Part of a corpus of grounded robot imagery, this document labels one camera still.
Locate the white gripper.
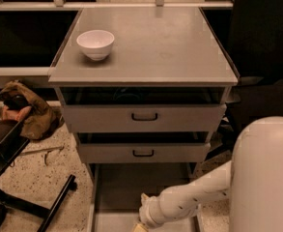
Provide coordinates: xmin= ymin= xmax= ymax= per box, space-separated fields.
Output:
xmin=132 ymin=193 xmax=166 ymax=232

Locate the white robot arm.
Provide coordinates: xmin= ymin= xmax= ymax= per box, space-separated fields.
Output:
xmin=133 ymin=117 xmax=283 ymax=232

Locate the grey bottom drawer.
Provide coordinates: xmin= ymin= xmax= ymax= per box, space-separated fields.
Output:
xmin=87 ymin=163 xmax=189 ymax=232

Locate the grey drawer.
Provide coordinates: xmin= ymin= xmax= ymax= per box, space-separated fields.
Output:
xmin=75 ymin=132 xmax=211 ymax=163
xmin=87 ymin=163 xmax=189 ymax=232
xmin=56 ymin=88 xmax=226 ymax=132

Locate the grey middle drawer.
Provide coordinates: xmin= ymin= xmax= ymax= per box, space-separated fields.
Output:
xmin=75 ymin=132 xmax=211 ymax=163

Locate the dark bowl in top drawer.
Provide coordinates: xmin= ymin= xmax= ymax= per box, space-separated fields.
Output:
xmin=113 ymin=87 xmax=143 ymax=102

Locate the grey top drawer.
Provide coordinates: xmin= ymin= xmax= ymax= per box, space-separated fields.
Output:
xmin=56 ymin=88 xmax=226 ymax=132

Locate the grey drawer cabinet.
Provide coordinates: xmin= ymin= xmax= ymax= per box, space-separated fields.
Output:
xmin=49 ymin=7 xmax=238 ymax=232

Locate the metal tool on floor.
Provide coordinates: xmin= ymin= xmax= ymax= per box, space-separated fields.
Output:
xmin=20 ymin=146 xmax=64 ymax=165

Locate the brown bag on floor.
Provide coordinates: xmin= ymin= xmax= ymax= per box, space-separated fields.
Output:
xmin=0 ymin=81 xmax=63 ymax=140

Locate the black stand with tray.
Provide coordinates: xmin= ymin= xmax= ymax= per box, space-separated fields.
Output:
xmin=0 ymin=119 xmax=78 ymax=232

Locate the white ceramic bowl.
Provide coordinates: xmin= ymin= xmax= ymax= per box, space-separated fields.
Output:
xmin=76 ymin=30 xmax=115 ymax=61

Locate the black office chair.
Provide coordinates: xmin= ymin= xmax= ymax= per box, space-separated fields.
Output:
xmin=205 ymin=0 xmax=283 ymax=159

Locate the black middle drawer handle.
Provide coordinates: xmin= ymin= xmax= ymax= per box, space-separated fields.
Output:
xmin=132 ymin=150 xmax=155 ymax=158

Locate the black drawer handle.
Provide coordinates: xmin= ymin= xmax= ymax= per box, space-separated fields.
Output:
xmin=131 ymin=113 xmax=158 ymax=122
xmin=132 ymin=150 xmax=155 ymax=158

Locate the black top drawer handle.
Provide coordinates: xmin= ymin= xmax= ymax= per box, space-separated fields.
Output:
xmin=131 ymin=113 xmax=158 ymax=122

